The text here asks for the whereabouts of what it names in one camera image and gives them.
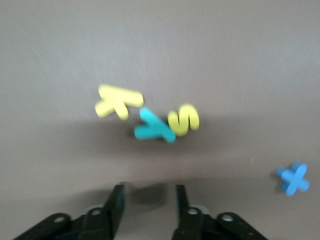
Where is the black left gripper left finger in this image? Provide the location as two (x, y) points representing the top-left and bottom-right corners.
(14, 183), (127, 240)

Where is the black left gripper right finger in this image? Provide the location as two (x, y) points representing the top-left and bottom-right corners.
(171, 184), (270, 240)

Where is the teal foam letter y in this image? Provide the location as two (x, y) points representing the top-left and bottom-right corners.
(133, 106), (177, 144)

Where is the yellow foam letter s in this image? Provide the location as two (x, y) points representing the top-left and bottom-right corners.
(167, 103), (201, 137)

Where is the yellow foam letter k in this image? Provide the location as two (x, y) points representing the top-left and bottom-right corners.
(94, 84), (145, 121)

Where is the blue foam letter x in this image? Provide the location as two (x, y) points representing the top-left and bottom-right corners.
(275, 161), (311, 198)

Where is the brown table cover sheet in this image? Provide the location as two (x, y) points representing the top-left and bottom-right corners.
(0, 0), (320, 240)

